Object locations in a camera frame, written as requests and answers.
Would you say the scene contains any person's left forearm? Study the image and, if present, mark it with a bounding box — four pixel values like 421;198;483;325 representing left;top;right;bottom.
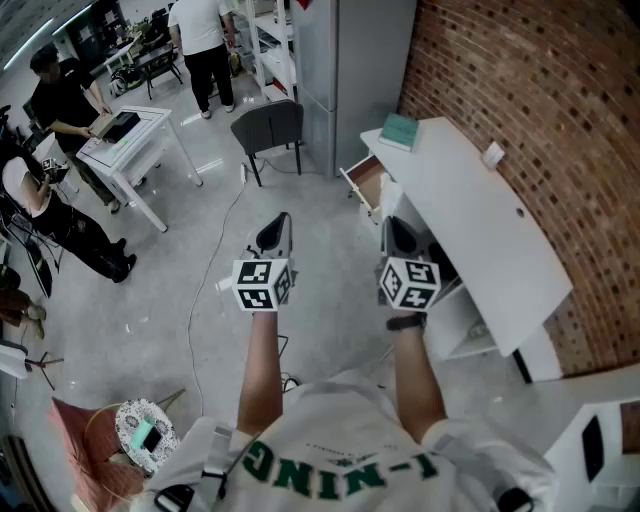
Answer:
235;309;287;437

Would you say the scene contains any white shelving unit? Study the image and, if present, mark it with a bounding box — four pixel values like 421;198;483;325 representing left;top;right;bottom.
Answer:
244;0;299;104

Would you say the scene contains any silver refrigerator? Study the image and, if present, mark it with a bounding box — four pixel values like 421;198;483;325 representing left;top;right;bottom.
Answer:
289;0;419;177

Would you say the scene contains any grey chair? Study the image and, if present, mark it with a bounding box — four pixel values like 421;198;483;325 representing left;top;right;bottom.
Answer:
230;98;305;188

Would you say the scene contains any white table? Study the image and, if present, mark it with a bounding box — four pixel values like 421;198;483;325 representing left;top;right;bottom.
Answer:
75;105;204;234

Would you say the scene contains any pink cushion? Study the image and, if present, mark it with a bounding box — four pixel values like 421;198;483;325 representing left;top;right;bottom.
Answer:
47;397;146;502

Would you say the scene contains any wooden drawer with white front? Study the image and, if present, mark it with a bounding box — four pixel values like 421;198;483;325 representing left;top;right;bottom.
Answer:
339;153;396;212

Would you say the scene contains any phone with mint case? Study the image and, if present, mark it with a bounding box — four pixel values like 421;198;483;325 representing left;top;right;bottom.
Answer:
130;418;164;454

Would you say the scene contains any white t-shirt with green print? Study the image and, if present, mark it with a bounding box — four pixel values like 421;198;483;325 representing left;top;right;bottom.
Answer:
129;367;561;512

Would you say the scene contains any white cabinet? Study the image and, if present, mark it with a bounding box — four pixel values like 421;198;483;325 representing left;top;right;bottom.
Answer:
542;364;640;512

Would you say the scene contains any black and cardboard box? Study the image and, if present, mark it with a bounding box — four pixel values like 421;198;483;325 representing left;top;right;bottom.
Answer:
88;111;142;143

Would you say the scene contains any black wristwatch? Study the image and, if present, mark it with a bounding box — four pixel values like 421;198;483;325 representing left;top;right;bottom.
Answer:
385;313;429;332

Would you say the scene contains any round patterned stool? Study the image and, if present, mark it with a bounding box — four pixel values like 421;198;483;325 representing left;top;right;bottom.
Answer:
114;397;180;476

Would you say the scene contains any green book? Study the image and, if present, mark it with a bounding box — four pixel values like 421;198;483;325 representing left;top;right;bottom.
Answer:
378;112;421;153

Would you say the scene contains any white desk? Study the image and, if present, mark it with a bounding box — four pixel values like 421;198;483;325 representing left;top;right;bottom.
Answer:
359;117;575;384

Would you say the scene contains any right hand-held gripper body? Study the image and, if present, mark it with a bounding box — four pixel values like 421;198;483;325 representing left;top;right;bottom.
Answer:
375;215;442;312

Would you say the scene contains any person's right forearm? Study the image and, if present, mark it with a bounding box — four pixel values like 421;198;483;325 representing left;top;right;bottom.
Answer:
387;312;449;444

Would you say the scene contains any white floor cable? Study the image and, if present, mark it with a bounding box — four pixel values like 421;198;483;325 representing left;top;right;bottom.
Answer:
186;174;251;417

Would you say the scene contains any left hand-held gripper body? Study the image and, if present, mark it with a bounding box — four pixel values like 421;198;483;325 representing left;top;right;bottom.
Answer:
230;211;297;313

